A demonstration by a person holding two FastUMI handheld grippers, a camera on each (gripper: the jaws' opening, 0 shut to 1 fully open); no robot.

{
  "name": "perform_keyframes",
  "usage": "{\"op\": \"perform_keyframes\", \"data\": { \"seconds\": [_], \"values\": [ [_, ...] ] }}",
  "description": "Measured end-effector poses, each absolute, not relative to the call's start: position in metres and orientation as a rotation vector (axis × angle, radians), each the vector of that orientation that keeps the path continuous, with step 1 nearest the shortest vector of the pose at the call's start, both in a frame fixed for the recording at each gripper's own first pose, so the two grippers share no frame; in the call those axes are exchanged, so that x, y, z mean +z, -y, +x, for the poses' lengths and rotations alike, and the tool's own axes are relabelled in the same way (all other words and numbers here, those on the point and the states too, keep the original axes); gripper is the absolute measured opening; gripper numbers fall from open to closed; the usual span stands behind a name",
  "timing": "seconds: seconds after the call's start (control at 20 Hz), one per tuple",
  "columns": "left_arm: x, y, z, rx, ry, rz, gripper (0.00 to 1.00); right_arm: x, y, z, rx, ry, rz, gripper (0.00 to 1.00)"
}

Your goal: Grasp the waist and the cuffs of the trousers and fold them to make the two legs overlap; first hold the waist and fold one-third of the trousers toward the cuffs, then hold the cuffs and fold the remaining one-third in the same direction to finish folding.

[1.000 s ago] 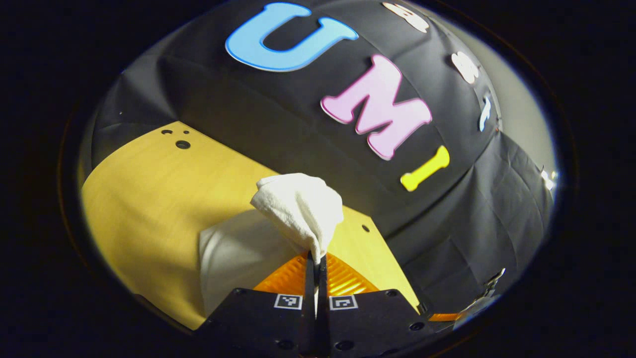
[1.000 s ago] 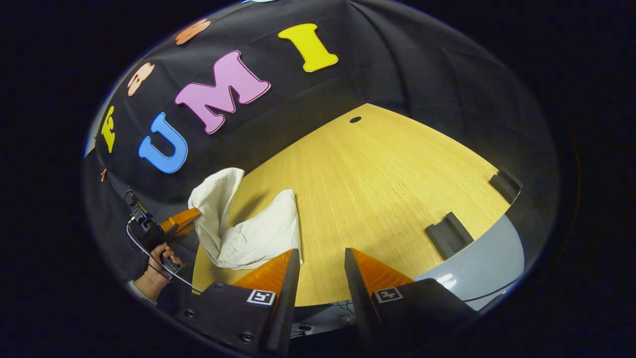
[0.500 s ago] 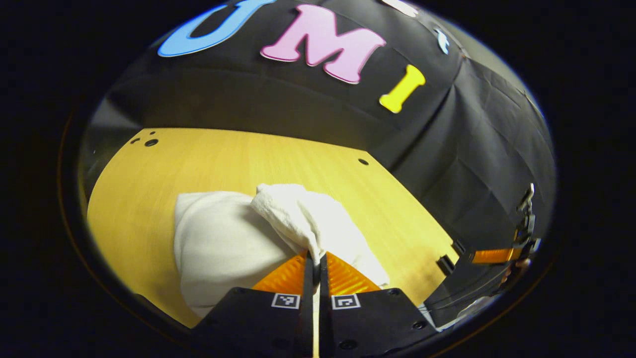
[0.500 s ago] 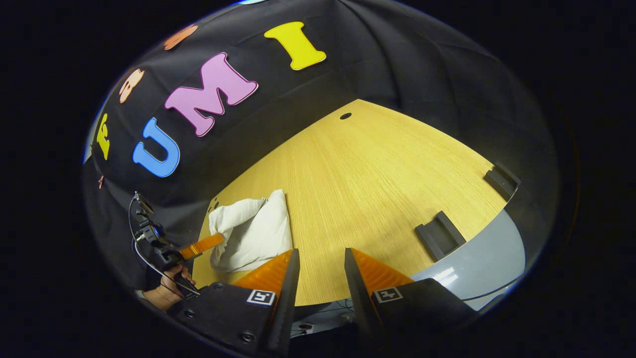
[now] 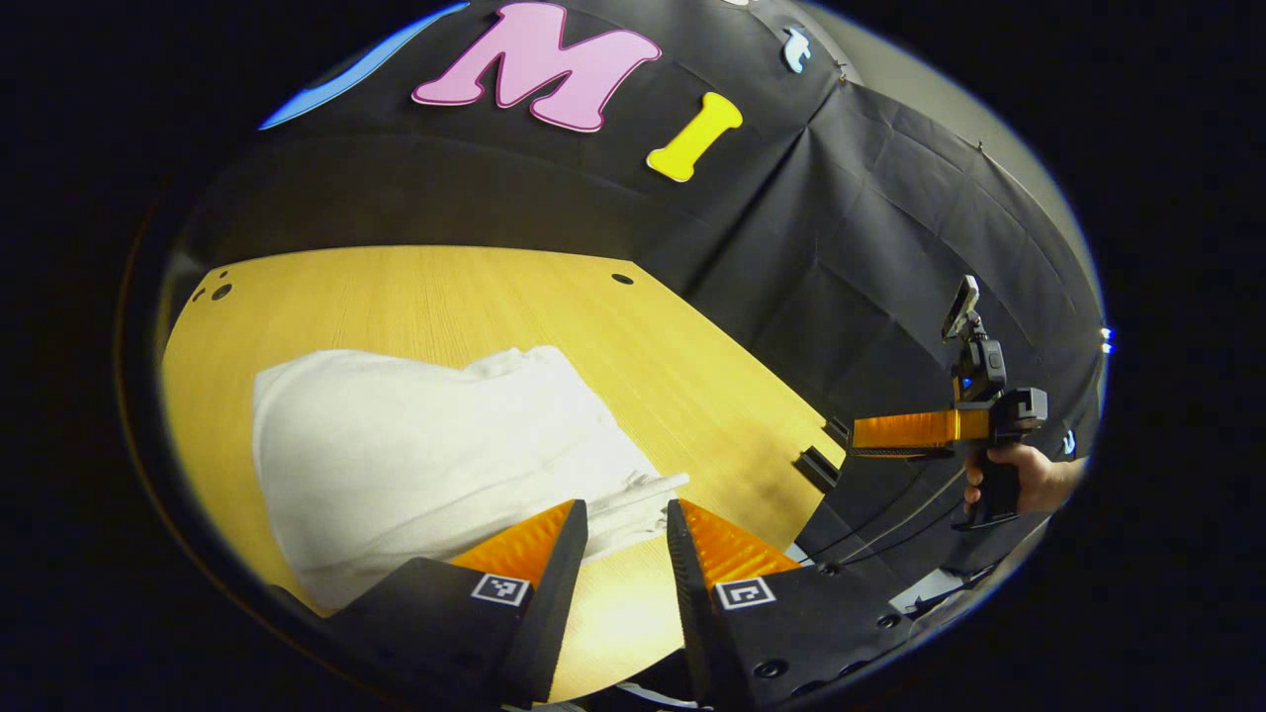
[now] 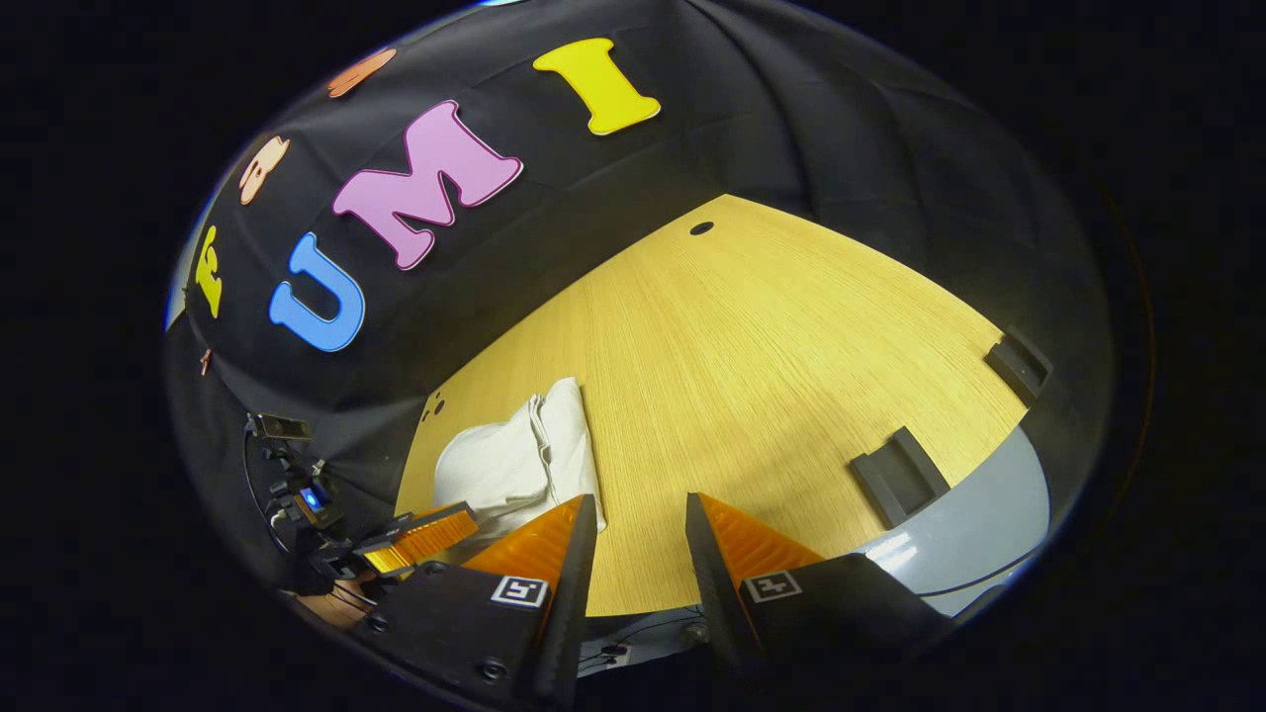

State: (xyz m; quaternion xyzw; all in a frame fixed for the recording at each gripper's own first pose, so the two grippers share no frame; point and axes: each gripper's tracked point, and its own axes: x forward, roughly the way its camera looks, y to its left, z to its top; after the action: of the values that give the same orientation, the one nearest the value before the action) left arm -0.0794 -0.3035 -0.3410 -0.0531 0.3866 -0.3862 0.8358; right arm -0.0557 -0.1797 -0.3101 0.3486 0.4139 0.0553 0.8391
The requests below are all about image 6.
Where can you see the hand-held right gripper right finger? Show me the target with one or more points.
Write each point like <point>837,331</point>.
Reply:
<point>717,603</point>

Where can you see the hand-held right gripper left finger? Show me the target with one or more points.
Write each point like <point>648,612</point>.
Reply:
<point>574,613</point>

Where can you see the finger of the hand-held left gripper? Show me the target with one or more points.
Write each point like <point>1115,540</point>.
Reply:
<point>425,539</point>

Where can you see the white jeans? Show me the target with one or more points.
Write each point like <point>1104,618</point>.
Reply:
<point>504,465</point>

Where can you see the black backdrop cloth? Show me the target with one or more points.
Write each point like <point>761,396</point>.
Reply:
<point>791,119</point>

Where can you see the black table edge bracket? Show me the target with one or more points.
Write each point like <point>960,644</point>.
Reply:
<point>1019,366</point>
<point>900,477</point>

